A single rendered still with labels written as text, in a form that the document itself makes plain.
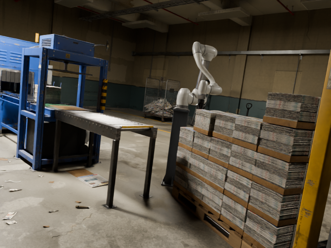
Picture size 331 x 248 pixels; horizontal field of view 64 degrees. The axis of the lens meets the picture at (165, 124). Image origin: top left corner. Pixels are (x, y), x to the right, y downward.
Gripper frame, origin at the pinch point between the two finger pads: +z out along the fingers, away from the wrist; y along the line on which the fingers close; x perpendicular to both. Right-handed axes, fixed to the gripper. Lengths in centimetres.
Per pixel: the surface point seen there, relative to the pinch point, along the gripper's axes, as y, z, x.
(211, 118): -19, -4, -48
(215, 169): -19, 42, -65
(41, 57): -163, -47, 110
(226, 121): -17, -4, -67
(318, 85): 586, -100, 258
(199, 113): -19.2, -6.0, -28.2
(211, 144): -17, 21, -52
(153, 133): -52, 23, 7
